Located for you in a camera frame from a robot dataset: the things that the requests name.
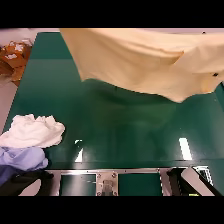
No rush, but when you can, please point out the cream T-shirt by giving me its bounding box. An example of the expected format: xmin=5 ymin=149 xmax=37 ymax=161
xmin=59 ymin=28 xmax=224 ymax=104

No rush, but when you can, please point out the white garment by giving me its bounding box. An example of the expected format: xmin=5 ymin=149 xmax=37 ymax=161
xmin=0 ymin=113 xmax=66 ymax=150

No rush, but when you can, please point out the dark blue garment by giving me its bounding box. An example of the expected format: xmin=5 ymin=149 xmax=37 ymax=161
xmin=0 ymin=165 xmax=20 ymax=188

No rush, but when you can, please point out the brown cardboard box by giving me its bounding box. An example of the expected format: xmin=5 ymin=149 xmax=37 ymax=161
xmin=0 ymin=39 xmax=34 ymax=88

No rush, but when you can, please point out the silver frame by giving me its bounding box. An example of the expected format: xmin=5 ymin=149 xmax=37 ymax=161
xmin=42 ymin=167 xmax=215 ymax=197

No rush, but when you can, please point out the light blue garment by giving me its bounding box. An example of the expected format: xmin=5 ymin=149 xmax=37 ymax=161
xmin=0 ymin=146 xmax=50 ymax=172

